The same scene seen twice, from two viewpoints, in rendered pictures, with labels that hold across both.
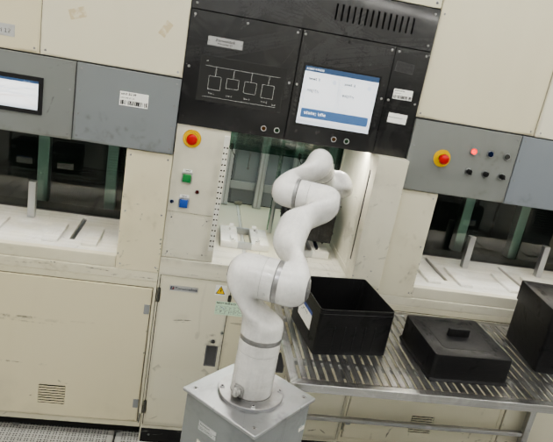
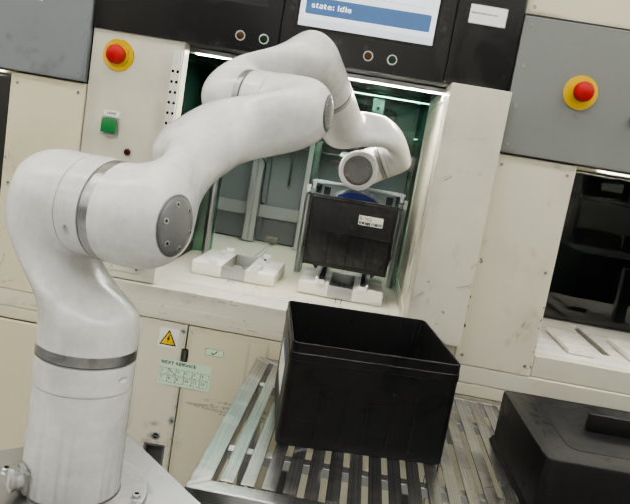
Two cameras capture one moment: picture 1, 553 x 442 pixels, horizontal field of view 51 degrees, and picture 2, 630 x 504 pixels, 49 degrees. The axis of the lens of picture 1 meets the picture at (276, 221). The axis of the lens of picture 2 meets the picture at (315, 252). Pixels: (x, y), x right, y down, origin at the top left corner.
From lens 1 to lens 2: 1.01 m
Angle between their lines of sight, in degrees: 15
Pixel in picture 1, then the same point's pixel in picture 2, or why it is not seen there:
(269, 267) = (82, 166)
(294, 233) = (188, 128)
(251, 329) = (43, 319)
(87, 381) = not seen: outside the picture
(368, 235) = (435, 239)
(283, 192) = (217, 89)
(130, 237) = not seen: hidden behind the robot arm
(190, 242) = not seen: hidden behind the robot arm
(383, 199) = (462, 167)
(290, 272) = (127, 173)
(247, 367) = (36, 418)
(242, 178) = (280, 203)
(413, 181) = (525, 139)
